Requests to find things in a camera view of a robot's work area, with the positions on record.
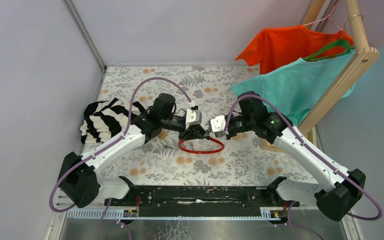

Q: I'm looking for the red cable lock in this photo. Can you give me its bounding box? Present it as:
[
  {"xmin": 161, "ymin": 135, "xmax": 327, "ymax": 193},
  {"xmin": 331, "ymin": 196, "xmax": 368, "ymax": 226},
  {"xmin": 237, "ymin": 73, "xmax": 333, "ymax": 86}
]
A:
[{"xmin": 178, "ymin": 136, "xmax": 225, "ymax": 155}]

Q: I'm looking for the large brass padlock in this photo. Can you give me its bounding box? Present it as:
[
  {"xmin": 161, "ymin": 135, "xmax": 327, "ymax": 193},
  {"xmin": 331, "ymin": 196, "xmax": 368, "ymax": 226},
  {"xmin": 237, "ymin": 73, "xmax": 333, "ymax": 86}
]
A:
[{"xmin": 157, "ymin": 130, "xmax": 167, "ymax": 140}]

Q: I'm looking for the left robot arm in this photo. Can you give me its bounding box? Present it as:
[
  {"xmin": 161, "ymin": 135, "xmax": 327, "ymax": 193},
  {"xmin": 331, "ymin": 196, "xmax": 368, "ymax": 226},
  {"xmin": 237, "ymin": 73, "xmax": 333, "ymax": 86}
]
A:
[{"xmin": 57, "ymin": 93, "xmax": 206, "ymax": 208}]

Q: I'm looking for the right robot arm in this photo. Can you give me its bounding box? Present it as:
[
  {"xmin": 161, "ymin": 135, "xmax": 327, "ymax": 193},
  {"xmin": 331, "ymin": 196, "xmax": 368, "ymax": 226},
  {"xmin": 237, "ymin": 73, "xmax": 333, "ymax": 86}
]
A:
[{"xmin": 215, "ymin": 91, "xmax": 367, "ymax": 222}]

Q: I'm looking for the floral patterned mat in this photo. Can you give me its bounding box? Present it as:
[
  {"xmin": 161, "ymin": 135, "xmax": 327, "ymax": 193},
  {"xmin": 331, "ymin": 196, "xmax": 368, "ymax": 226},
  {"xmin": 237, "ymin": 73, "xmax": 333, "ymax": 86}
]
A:
[{"xmin": 98, "ymin": 66, "xmax": 315, "ymax": 186}]

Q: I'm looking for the teal t-shirt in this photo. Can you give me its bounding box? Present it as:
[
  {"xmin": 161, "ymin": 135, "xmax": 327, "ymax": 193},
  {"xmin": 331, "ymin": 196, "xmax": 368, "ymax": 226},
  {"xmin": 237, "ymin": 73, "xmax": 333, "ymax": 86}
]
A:
[{"xmin": 230, "ymin": 50, "xmax": 355, "ymax": 126}]

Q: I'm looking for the black white striped cloth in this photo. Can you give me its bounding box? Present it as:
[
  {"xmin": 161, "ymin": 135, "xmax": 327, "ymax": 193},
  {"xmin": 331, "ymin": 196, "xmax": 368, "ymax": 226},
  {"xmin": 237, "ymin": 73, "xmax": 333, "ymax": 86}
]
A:
[{"xmin": 80, "ymin": 98, "xmax": 130, "ymax": 144}]

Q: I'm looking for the orange t-shirt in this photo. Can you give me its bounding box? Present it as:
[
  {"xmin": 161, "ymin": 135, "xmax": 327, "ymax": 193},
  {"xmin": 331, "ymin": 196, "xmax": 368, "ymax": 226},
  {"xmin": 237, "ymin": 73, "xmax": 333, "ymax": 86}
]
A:
[{"xmin": 235, "ymin": 25, "xmax": 354, "ymax": 74}]

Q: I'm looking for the green clothes hanger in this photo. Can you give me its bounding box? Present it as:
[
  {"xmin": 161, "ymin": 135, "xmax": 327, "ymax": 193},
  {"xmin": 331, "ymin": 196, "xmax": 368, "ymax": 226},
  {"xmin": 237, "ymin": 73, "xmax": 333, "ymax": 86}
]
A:
[{"xmin": 303, "ymin": 38, "xmax": 355, "ymax": 62}]

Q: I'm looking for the wooden clothes rack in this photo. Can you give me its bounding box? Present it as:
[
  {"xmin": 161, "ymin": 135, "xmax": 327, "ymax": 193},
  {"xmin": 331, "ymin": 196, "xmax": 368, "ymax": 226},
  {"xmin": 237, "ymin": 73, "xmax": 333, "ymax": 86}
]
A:
[{"xmin": 259, "ymin": 0, "xmax": 380, "ymax": 153}]

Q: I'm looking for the pink clothes hanger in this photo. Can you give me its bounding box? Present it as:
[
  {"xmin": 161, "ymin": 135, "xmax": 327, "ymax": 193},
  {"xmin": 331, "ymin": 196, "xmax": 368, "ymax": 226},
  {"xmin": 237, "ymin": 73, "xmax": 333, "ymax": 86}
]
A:
[{"xmin": 301, "ymin": 0, "xmax": 341, "ymax": 32}]

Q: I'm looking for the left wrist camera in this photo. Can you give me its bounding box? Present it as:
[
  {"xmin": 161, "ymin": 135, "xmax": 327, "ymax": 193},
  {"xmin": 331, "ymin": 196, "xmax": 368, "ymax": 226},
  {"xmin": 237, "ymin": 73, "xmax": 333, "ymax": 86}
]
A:
[{"xmin": 185, "ymin": 100, "xmax": 202, "ymax": 129}]

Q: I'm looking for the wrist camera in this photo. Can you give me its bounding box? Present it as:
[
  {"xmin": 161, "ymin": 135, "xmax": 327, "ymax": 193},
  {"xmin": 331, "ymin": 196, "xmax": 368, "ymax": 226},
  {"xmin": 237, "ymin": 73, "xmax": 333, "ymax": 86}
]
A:
[
  {"xmin": 208, "ymin": 115, "xmax": 226, "ymax": 138},
  {"xmin": 185, "ymin": 100, "xmax": 202, "ymax": 129}
]

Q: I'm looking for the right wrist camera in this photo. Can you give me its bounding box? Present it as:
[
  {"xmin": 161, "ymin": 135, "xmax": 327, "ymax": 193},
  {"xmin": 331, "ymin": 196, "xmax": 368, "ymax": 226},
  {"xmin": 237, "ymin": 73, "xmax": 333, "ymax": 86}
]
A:
[{"xmin": 208, "ymin": 115, "xmax": 226, "ymax": 138}]

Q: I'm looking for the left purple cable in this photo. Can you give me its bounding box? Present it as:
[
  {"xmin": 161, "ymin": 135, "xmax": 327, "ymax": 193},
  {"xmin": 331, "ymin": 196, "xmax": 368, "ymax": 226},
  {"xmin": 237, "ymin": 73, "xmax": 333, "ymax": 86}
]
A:
[{"xmin": 48, "ymin": 77, "xmax": 196, "ymax": 240}]

